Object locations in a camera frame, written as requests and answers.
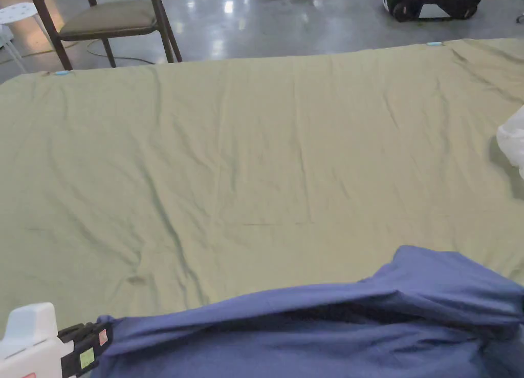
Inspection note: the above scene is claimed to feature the bed with pale green sheet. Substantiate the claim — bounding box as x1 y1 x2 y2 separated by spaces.
0 37 524 333

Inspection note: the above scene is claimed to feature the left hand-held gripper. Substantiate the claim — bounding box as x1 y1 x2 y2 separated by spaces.
0 302 114 378

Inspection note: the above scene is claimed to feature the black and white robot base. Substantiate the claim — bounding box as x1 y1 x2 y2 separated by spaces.
380 0 489 23

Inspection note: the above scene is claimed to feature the dark blue shirt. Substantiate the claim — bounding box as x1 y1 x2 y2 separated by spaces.
91 245 524 378

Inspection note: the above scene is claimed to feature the white round stool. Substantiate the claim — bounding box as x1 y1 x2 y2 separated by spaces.
0 5 44 74

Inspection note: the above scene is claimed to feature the brown wooden chair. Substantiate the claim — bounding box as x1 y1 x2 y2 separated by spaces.
29 0 183 71

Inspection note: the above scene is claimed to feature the thin cable on floor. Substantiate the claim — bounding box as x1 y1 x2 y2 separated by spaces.
0 38 156 67

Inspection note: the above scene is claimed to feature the white plastic bag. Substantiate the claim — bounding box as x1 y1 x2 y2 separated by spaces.
496 107 524 169

